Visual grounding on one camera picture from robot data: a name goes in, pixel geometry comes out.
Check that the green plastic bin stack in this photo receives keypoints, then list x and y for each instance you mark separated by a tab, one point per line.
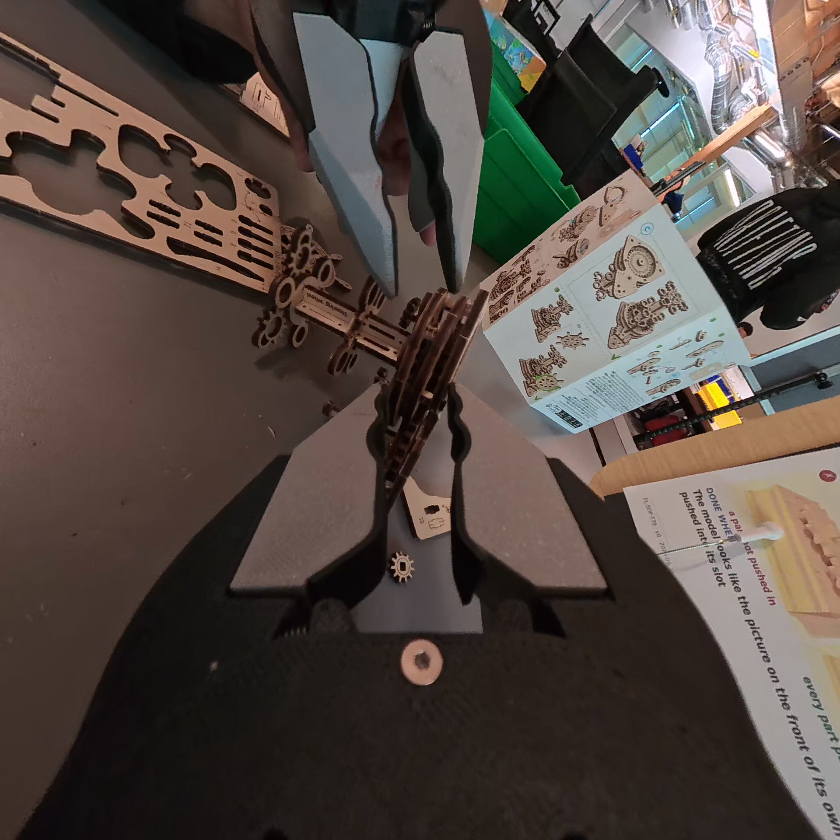
518	184

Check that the wooden mechanical model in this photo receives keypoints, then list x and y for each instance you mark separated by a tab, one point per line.
420	354

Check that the colourful picture box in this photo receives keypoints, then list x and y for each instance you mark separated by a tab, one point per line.
518	52

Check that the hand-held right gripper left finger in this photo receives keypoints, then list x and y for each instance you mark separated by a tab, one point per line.
308	525

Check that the black chair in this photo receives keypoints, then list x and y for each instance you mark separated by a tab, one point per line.
590	105

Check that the small wooden part sheet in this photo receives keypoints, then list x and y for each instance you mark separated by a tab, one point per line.
430	518

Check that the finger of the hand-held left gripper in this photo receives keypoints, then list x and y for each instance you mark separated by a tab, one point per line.
341	131
449	118

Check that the pale blue model kit box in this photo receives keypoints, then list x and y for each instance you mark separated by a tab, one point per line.
689	328

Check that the yellow storage bins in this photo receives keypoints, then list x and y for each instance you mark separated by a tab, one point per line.
715	397

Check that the black rod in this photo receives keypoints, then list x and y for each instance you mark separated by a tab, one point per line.
754	394

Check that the printed instruction sheet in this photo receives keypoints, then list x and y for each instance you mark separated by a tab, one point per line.
754	656

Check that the small wooden gear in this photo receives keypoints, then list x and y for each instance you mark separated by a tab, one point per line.
401	566

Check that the person's left hand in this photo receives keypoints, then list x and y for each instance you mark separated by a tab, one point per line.
397	157

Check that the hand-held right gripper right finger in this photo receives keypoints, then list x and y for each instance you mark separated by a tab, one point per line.
525	525

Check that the large wooden part sheet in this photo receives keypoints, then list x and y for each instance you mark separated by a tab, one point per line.
19	138

